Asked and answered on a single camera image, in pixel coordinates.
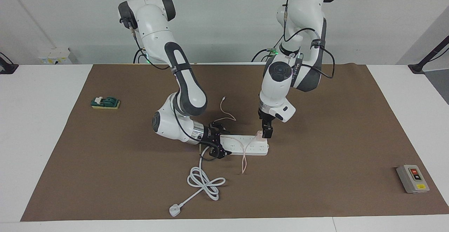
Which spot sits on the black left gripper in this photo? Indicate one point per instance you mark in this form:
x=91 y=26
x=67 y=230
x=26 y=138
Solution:
x=267 y=116

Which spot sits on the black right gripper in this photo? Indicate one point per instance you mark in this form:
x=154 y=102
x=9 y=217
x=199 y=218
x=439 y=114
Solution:
x=211 y=139

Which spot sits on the pink charger adapter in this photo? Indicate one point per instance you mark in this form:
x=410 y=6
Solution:
x=259 y=136

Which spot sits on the white power strip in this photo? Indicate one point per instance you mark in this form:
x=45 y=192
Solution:
x=250 y=148

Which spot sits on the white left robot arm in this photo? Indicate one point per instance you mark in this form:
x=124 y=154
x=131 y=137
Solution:
x=277 y=88

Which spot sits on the brown table mat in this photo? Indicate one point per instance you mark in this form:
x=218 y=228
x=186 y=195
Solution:
x=315 y=172

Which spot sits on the black slanted stand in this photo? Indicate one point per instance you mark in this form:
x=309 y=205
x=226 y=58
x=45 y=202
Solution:
x=426 y=58

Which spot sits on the green knife switch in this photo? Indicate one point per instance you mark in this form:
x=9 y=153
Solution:
x=107 y=102

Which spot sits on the grey on-off switch box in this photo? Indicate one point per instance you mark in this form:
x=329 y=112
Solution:
x=412 y=179

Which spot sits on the white wall outlet box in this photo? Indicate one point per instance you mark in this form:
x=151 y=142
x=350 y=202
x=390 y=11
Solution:
x=56 y=55

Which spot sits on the black clamp mount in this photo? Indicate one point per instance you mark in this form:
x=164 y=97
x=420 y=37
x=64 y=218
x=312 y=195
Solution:
x=7 y=67

